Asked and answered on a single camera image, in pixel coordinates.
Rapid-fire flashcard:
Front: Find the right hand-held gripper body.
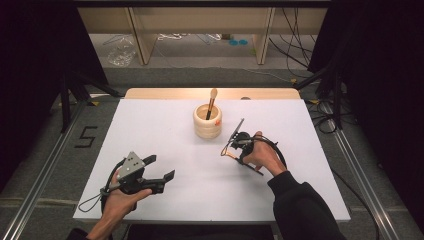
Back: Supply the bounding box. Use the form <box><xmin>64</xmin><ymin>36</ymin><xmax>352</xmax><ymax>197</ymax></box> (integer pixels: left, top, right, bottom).
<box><xmin>229</xmin><ymin>118</ymin><xmax>258</xmax><ymax>158</ymax></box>

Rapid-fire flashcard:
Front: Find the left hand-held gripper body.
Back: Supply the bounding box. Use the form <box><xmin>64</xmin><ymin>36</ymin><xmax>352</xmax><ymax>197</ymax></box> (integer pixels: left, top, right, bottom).
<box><xmin>109</xmin><ymin>151</ymin><xmax>167</xmax><ymax>196</ymax></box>

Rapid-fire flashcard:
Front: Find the small makeup brush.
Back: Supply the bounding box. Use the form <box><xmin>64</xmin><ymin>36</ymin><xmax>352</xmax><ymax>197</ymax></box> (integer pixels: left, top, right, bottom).
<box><xmin>220</xmin><ymin>146</ymin><xmax>264</xmax><ymax>177</ymax></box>

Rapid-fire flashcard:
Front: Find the cream ringed brush holder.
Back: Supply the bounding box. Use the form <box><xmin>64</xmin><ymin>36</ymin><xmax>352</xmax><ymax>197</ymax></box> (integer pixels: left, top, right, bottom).
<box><xmin>192</xmin><ymin>103</ymin><xmax>223</xmax><ymax>140</ymax></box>

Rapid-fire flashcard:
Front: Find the large makeup brush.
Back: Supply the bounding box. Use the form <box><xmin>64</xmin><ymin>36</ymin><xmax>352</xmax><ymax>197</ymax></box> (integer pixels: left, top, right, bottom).
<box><xmin>205</xmin><ymin>87</ymin><xmax>219</xmax><ymax>121</ymax></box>

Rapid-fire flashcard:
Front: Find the person's right hand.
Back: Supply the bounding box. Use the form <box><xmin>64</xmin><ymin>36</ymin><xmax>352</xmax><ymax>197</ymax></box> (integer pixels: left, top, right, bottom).
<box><xmin>243</xmin><ymin>131</ymin><xmax>288</xmax><ymax>178</ymax></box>

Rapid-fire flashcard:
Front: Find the person's left hand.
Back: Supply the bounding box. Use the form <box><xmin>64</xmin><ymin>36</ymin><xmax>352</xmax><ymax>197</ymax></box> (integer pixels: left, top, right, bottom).
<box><xmin>102</xmin><ymin>172</ymin><xmax>153</xmax><ymax>218</ymax></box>

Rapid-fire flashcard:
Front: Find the black stand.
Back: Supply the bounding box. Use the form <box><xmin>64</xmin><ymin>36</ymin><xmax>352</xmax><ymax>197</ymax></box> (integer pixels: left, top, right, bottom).
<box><xmin>293</xmin><ymin>64</ymin><xmax>345</xmax><ymax>131</ymax></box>
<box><xmin>59</xmin><ymin>70</ymin><xmax>122</xmax><ymax>134</ymax></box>

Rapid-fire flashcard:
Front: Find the clear plastic bag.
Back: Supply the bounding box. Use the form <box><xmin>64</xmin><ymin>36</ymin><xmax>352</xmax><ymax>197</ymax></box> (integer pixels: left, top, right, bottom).
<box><xmin>106</xmin><ymin>36</ymin><xmax>138</xmax><ymax>68</ymax></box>

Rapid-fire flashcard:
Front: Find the light wooden bench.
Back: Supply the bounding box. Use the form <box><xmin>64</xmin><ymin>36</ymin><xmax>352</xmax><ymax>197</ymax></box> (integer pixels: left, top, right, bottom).
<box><xmin>77</xmin><ymin>7</ymin><xmax>329</xmax><ymax>66</ymax></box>

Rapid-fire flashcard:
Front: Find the black curtain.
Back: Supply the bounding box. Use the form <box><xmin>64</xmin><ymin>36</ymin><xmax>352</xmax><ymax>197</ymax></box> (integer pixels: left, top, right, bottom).
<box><xmin>308</xmin><ymin>0</ymin><xmax>424</xmax><ymax>231</ymax></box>
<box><xmin>0</xmin><ymin>0</ymin><xmax>109</xmax><ymax>193</ymax></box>

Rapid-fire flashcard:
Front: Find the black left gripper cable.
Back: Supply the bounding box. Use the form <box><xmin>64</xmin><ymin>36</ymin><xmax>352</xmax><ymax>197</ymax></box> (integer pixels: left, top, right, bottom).
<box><xmin>100</xmin><ymin>159</ymin><xmax>126</xmax><ymax>211</ymax></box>

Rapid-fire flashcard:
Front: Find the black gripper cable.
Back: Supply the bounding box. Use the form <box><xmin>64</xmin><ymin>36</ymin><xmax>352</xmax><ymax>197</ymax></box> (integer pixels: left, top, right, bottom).
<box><xmin>100</xmin><ymin>159</ymin><xmax>126</xmax><ymax>211</ymax></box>
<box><xmin>253</xmin><ymin>134</ymin><xmax>288</xmax><ymax>169</ymax></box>

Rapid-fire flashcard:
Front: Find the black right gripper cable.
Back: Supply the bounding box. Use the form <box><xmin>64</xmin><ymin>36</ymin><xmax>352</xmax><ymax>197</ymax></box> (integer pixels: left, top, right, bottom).
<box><xmin>253</xmin><ymin>134</ymin><xmax>288</xmax><ymax>169</ymax></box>

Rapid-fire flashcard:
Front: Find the grey left gripper cable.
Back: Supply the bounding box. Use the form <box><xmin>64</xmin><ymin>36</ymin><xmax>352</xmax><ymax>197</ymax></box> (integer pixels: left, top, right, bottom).
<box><xmin>78</xmin><ymin>186</ymin><xmax>118</xmax><ymax>213</ymax></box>

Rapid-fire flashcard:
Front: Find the metal floor rail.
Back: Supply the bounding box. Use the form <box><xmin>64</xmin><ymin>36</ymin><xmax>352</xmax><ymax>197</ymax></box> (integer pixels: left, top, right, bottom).
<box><xmin>319</xmin><ymin>99</ymin><xmax>403</xmax><ymax>240</ymax></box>
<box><xmin>0</xmin><ymin>99</ymin><xmax>88</xmax><ymax>240</ymax></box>

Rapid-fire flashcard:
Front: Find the black cable bundle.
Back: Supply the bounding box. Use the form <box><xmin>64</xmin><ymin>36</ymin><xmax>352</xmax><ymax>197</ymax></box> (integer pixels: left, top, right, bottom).
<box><xmin>269</xmin><ymin>7</ymin><xmax>336</xmax><ymax>134</ymax></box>

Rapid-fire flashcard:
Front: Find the black floor cable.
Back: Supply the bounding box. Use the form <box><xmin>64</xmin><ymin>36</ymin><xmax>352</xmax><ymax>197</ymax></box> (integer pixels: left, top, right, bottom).
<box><xmin>331</xmin><ymin>168</ymin><xmax>381</xmax><ymax>240</ymax></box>

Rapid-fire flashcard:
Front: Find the white cable pile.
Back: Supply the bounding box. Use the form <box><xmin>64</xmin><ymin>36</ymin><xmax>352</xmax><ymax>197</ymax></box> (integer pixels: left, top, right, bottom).
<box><xmin>156</xmin><ymin>32</ymin><xmax>223</xmax><ymax>43</ymax></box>

